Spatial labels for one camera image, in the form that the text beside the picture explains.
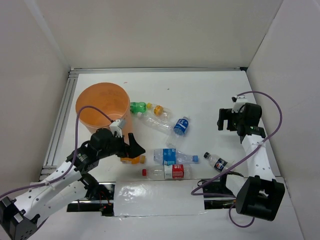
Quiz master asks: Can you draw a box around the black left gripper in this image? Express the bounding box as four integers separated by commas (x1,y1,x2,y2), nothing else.
98,132,146,159

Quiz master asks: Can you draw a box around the white taped cover plate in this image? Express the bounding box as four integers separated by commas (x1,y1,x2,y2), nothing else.
113,180,206,217

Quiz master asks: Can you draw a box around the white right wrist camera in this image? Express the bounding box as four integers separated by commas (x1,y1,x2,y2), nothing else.
231,95,248,113

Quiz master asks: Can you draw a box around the blue label blue cap bottle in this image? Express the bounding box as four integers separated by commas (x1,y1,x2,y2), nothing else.
153,148,199,166

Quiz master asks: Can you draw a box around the orange plastic bin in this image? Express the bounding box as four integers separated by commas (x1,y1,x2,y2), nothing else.
75,82,133,135

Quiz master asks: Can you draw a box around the small orange bottle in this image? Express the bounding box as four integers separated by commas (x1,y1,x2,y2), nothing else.
120,155,146,165

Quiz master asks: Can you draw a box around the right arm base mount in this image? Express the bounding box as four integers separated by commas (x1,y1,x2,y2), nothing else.
201,178,236,210

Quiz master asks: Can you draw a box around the green plastic bottle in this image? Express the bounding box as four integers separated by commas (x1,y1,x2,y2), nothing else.
130,102,147,114

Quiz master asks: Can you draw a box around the clear white cap bottle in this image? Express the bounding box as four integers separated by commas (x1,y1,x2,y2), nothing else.
136,112,173,135

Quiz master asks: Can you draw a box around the aluminium frame rail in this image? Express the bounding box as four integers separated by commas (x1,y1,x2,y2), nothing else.
39,66,248,181

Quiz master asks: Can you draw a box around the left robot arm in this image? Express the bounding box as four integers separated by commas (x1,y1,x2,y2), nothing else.
0,128,146,240

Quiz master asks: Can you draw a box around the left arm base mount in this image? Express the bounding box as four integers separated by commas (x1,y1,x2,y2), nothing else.
66,182,116,217

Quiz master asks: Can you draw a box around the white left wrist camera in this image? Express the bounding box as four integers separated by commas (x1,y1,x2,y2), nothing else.
109,118,126,138

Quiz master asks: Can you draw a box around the red label red cap bottle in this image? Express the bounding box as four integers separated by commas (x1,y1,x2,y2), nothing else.
142,164,193,181

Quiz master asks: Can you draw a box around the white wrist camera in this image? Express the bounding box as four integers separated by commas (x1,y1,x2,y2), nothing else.
231,95,248,113
109,118,126,138

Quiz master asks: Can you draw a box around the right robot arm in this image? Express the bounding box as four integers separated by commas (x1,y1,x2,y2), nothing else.
217,102,285,221

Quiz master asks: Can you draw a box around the pepsi bottle black cap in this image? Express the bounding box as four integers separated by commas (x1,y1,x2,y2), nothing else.
203,152,233,173

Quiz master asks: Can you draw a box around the yellow cap orange label bottle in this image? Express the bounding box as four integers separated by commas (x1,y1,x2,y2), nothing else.
146,102,173,120

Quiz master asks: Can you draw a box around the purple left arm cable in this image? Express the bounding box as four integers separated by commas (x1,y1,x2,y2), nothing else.
0,105,118,198

